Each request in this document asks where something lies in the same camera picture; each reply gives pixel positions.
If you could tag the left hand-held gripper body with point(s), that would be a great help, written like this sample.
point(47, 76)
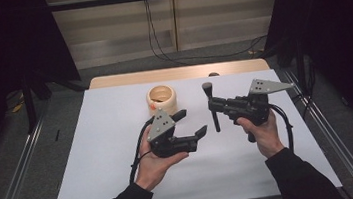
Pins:
point(165, 141)

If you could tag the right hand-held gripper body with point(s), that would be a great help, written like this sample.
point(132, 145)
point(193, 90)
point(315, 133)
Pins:
point(249, 108)

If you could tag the black makeup brush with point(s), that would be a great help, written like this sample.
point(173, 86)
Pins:
point(216, 123)

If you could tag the beige ribbed cup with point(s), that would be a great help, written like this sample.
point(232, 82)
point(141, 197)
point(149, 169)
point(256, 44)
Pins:
point(165, 105)

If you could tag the person's left hand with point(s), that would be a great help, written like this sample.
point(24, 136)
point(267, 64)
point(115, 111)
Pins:
point(155, 169)

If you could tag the person's right hand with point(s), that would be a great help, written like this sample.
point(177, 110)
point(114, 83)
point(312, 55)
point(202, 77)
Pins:
point(268, 139)

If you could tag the wooden table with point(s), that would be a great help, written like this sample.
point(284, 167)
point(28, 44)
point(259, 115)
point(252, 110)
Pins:
point(161, 75)

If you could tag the white table mat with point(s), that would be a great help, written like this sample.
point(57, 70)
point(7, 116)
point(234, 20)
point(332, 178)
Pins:
point(207, 180)

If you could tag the yellow floor tape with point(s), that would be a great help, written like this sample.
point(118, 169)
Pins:
point(17, 107)

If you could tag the black stand post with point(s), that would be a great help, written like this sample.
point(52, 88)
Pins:
point(29, 106)

